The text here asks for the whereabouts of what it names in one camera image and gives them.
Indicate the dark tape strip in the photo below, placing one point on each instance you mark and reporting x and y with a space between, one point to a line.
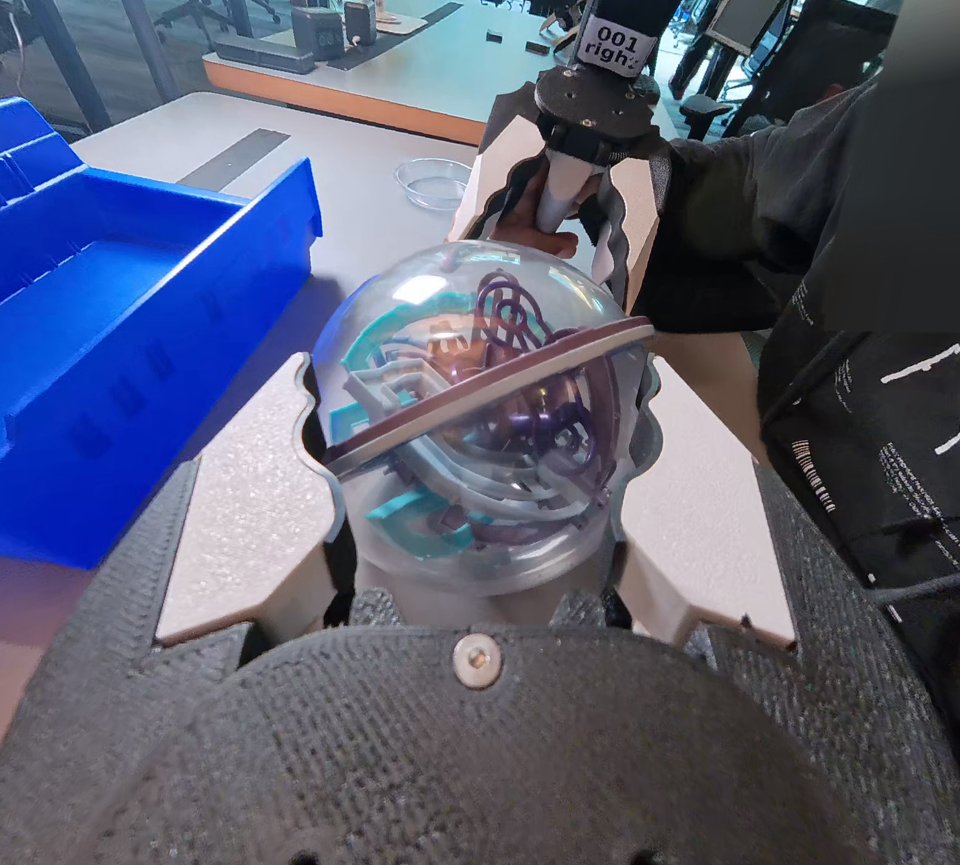
233 160

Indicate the black power strip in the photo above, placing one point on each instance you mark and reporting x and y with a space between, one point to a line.
263 52

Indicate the clear plastic maze ball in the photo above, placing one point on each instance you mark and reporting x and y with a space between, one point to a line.
480 430

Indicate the black printed hoodie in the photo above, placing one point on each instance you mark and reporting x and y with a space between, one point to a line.
870 430

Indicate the person's right forearm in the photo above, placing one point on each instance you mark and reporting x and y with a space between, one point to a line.
750 205

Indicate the clear plastic dish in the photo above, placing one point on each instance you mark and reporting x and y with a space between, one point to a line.
435 202

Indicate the black box device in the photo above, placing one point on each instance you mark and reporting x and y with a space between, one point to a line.
333 25

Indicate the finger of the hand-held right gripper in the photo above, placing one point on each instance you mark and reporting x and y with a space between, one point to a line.
648 228
488 187

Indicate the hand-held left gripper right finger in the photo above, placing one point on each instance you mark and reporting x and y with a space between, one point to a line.
705 535

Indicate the person's right hand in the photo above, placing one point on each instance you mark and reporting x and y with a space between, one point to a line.
525 229

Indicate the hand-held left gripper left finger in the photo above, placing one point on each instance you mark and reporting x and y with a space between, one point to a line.
240 535

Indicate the blue plastic bin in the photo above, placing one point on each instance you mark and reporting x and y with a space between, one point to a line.
120 355

